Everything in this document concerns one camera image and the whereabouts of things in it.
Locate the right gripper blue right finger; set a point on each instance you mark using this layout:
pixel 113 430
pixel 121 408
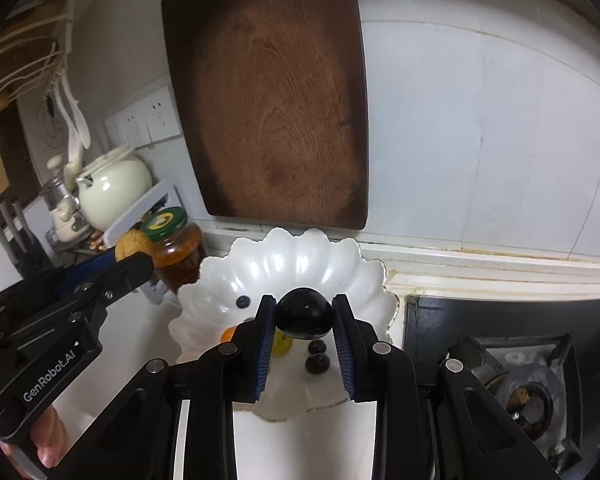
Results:
pixel 354 343

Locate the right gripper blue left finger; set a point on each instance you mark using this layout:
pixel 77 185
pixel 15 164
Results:
pixel 254 342

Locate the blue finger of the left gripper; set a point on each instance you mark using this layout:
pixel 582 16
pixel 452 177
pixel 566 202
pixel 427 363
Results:
pixel 87 271

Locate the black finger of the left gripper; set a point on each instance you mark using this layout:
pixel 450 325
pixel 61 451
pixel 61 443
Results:
pixel 118 281

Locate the green round fruit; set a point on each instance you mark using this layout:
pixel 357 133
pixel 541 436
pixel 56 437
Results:
pixel 281 344

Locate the tan longan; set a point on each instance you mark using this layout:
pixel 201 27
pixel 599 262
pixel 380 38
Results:
pixel 131 243

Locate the orange mandarin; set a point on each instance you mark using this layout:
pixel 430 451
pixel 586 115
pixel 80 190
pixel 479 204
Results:
pixel 228 334

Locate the dark plum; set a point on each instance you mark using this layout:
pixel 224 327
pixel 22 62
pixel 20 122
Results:
pixel 317 364
pixel 303 313

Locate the person's left hand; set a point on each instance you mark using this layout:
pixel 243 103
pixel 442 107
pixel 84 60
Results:
pixel 50 436

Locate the black knife block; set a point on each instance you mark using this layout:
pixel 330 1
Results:
pixel 22 247

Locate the white scalloped fruit bowl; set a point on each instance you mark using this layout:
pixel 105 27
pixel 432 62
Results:
pixel 298 271

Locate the glass jar green lid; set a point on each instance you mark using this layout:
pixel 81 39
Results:
pixel 177 246

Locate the small steel lidded pot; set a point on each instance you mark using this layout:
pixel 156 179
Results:
pixel 56 194

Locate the cream ceramic pot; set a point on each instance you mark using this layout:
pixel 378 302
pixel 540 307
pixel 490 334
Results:
pixel 110 185

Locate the white hanging spoon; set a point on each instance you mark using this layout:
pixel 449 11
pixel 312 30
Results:
pixel 79 136

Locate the black gas stove top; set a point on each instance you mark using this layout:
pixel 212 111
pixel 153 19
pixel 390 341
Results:
pixel 433 325

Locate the brown wooden cutting board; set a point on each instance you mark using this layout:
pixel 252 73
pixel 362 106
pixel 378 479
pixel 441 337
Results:
pixel 272 101

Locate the white wall power outlets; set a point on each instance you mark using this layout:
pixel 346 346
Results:
pixel 150 120

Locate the wall rack with boards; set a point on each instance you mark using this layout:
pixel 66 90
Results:
pixel 34 44

